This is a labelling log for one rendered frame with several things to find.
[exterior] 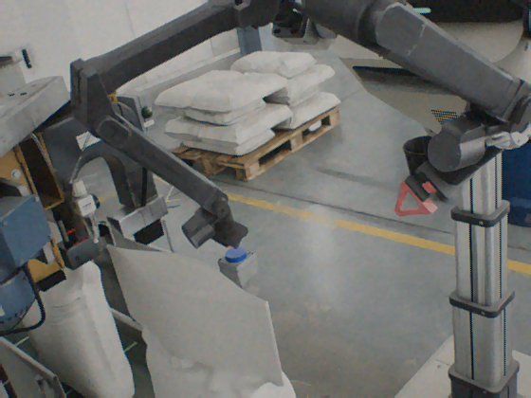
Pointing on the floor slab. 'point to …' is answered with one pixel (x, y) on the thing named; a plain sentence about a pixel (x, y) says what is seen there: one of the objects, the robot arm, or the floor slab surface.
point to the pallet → (245, 168)
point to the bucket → (416, 152)
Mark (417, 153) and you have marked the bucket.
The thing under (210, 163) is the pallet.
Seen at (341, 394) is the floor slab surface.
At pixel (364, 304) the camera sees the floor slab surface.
